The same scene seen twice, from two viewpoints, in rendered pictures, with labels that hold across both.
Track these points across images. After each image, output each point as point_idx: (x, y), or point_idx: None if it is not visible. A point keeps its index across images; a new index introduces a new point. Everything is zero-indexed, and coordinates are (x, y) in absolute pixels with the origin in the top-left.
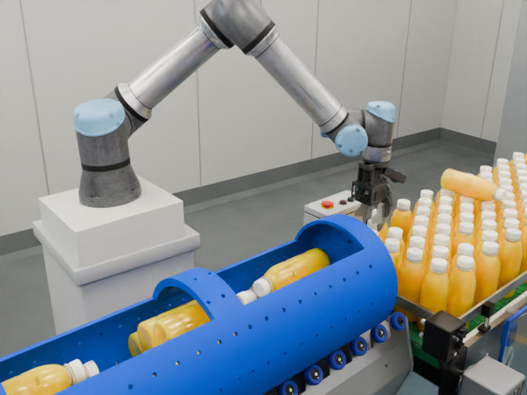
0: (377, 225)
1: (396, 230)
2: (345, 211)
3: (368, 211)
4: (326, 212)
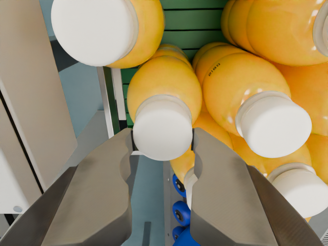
0: (193, 148)
1: (282, 132)
2: (3, 129)
3: (127, 174)
4: (5, 205)
